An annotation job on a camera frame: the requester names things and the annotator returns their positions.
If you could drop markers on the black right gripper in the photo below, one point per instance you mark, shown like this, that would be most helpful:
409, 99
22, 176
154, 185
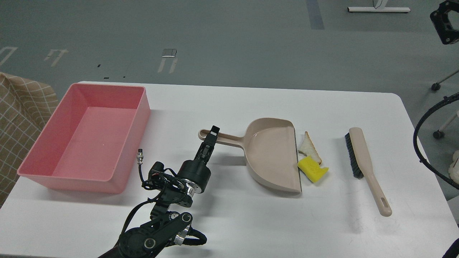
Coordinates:
442, 24

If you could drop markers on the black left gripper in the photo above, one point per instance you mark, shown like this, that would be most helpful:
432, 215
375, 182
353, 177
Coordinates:
195, 171

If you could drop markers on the beige plastic dustpan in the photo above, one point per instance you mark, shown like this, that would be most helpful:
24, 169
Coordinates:
270, 149

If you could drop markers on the triangular bread slice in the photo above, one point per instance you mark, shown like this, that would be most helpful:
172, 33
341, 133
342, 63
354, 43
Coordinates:
308, 149

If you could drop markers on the yellow sponge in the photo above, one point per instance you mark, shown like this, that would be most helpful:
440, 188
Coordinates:
312, 169

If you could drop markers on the beige hand brush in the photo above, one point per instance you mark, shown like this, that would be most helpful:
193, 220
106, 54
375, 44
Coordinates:
362, 167

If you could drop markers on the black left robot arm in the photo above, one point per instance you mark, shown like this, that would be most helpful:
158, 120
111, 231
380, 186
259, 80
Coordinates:
167, 228

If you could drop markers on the pink plastic bin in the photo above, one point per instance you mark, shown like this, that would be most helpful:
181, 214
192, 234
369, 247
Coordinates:
91, 140

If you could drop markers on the chair leg with caster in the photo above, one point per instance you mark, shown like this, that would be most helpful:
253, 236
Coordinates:
437, 86

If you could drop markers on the white stand base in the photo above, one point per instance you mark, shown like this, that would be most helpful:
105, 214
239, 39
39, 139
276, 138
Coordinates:
379, 10

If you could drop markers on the brown checkered cloth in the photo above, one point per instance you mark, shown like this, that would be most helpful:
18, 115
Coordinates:
25, 108

